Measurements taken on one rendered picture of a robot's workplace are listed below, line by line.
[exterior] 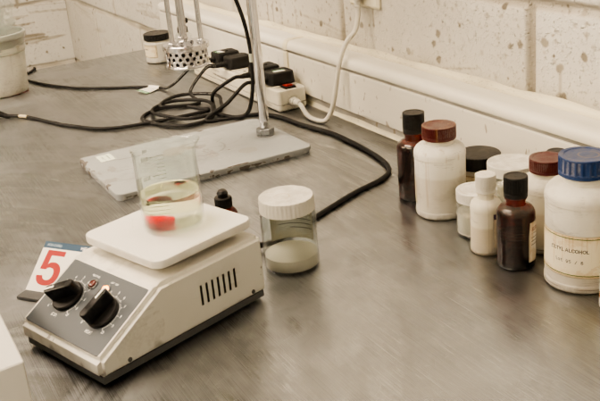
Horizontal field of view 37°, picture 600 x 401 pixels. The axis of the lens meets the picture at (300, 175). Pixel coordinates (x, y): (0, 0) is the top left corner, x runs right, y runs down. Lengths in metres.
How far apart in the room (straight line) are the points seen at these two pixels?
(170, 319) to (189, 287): 0.03
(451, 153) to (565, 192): 0.20
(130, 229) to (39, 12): 2.48
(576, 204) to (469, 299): 0.14
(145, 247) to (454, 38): 0.58
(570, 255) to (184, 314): 0.36
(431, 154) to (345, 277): 0.19
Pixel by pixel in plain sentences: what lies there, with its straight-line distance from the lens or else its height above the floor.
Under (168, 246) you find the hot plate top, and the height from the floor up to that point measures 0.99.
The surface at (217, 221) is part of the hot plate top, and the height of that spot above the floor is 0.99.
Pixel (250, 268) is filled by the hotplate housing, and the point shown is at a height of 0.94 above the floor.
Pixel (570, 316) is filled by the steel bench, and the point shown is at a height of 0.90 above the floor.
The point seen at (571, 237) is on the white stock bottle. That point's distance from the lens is 0.87.
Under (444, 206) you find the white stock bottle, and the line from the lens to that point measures 1.04.
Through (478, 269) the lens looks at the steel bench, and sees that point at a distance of 0.94.
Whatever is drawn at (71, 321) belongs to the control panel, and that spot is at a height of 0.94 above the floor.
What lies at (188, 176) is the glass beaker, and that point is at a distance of 0.84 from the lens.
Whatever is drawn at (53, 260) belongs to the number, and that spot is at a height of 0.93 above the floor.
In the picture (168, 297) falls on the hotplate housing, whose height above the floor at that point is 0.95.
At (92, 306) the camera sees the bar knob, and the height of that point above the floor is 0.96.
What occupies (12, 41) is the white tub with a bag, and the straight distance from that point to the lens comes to 1.88.
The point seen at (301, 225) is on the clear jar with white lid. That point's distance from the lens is 0.92.
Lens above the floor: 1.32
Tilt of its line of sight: 20 degrees down
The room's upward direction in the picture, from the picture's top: 5 degrees counter-clockwise
